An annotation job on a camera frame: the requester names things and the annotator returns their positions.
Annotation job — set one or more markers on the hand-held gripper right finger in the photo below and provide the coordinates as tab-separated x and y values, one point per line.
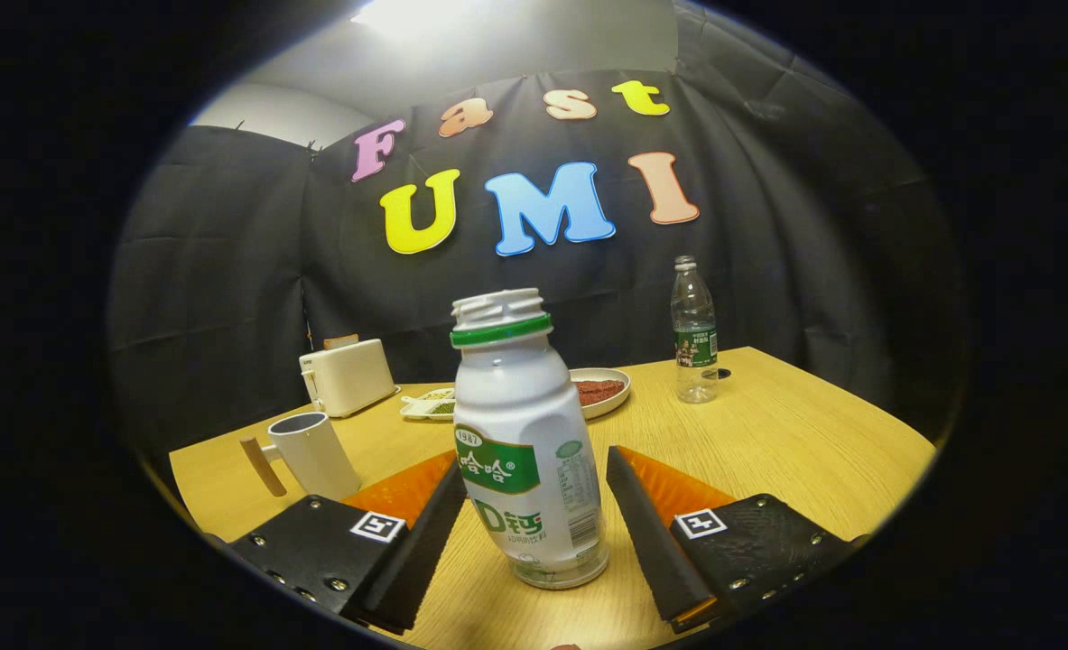
646	542

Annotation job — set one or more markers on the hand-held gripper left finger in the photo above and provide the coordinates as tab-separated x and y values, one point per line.
425	551

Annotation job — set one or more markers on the white juice bottle green label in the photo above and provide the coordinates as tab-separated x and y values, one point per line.
515	415

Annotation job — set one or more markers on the clear plastic water bottle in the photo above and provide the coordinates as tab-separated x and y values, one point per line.
694	325

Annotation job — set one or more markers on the round white plate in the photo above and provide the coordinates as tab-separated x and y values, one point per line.
619	402

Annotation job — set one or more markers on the white divided dish with beans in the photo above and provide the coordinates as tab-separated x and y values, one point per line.
425	406

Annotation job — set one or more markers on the wooden table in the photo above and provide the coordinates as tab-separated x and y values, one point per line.
768	451

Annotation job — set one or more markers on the red meat slice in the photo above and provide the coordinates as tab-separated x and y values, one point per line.
604	387
592	399

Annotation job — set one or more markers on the small black round disc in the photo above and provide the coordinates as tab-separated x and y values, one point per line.
719	373

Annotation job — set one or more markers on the cream toaster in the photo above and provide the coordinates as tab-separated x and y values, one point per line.
348	375

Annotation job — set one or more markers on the bread slice in toaster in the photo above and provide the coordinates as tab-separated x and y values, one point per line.
341	341

